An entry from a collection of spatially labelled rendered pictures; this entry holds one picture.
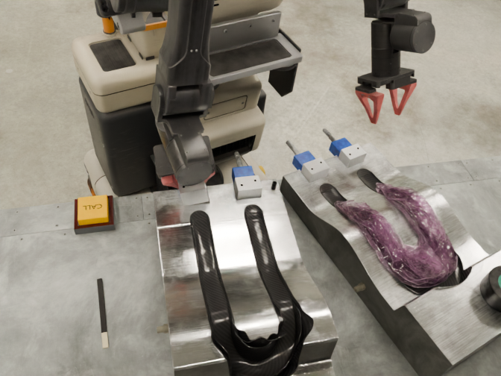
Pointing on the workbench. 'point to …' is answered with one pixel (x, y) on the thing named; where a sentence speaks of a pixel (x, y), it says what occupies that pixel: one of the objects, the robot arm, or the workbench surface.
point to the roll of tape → (492, 288)
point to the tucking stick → (102, 313)
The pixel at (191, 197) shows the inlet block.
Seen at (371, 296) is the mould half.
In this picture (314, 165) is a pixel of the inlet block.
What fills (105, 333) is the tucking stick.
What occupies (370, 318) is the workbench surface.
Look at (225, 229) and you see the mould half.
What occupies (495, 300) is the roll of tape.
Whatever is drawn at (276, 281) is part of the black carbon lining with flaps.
